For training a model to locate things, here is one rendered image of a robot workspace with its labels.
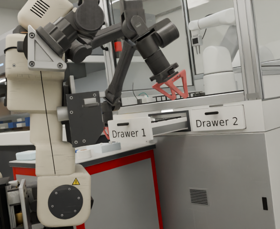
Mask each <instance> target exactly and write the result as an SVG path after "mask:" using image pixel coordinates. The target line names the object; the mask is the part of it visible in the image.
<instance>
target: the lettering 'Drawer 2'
mask: <svg viewBox="0 0 280 229"><path fill-rule="evenodd" d="M233 118H236V117H233ZM197 121H200V120H196V126H197ZM221 121H223V120H220V125H221V123H224V121H223V122H221ZM236 121H237V118H236ZM236 121H235V123H236ZM207 122H210V121H207ZM200 123H201V121H200ZM212 123H213V121H212ZM214 123H216V121H214ZM235 123H234V124H233V125H238V124H235ZM207 124H210V125H209V126H211V123H207ZM217 125H218V121H217V124H216V126H217ZM209 126H208V125H207V127H209ZM213 126H215V124H213ZM221 126H224V125H221ZM197 127H201V125H200V126H197Z"/></svg>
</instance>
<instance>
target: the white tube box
mask: <svg viewBox="0 0 280 229"><path fill-rule="evenodd" d="M93 149H94V153H106V152H110V151H115V150H119V149H121V144H120V142H112V144H109V143H106V144H103V145H95V146H93Z"/></svg>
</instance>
